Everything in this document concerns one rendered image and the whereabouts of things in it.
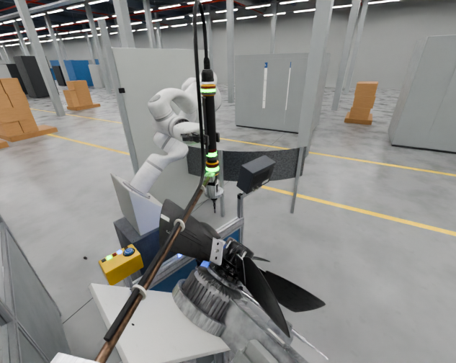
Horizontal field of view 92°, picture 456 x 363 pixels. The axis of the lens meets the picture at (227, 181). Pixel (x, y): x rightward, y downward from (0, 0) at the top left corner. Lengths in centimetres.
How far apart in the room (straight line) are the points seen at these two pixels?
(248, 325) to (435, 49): 623
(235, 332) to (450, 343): 201
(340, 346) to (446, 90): 555
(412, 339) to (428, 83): 517
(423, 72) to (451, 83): 55
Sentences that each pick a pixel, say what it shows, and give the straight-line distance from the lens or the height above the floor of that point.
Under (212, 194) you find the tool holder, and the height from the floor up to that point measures 146.
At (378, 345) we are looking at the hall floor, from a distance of 233.
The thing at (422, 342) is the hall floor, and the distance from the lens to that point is 251.
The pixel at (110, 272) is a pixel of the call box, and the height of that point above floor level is 106.
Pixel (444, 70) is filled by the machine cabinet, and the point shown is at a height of 165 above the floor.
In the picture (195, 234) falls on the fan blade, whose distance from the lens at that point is 80.
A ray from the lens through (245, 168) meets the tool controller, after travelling 149.
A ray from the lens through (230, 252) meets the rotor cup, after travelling 87.
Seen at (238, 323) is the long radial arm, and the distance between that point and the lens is 86.
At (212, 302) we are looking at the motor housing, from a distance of 86.
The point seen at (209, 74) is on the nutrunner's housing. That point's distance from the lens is 68.
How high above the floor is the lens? 187
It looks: 28 degrees down
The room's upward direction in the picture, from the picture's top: 1 degrees counter-clockwise
